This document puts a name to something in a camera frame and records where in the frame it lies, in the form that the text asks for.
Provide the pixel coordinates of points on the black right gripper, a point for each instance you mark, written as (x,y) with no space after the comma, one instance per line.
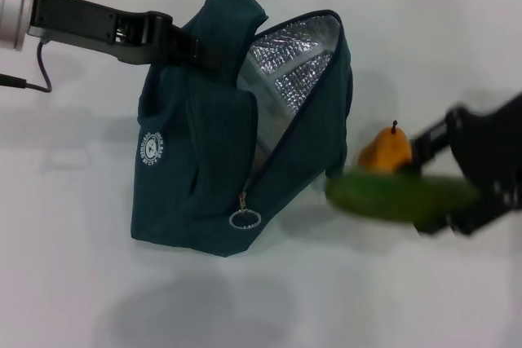
(489,160)

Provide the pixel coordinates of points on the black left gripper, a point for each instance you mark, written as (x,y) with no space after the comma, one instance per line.
(73,26)

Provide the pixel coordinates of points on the green cucumber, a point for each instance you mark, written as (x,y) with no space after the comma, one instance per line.
(399,197)

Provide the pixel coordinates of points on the orange pear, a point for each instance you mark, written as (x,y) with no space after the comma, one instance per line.
(387,152)

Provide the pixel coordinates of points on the clear blue-rimmed lunch box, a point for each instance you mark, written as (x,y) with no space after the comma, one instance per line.
(265,103)

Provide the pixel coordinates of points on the teal insulated lunch bag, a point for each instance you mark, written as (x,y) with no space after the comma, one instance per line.
(195,160)

